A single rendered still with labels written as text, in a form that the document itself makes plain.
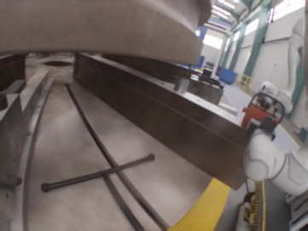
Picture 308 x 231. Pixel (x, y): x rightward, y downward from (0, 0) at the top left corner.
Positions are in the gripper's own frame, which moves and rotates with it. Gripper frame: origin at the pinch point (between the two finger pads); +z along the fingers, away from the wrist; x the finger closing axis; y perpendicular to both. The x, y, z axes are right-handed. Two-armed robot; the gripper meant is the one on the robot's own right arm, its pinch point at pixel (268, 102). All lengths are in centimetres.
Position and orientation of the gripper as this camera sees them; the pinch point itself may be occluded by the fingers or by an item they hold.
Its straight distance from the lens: 84.3
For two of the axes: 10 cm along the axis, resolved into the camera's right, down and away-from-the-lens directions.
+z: -6.5, 4.1, -6.4
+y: 1.0, -7.9, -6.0
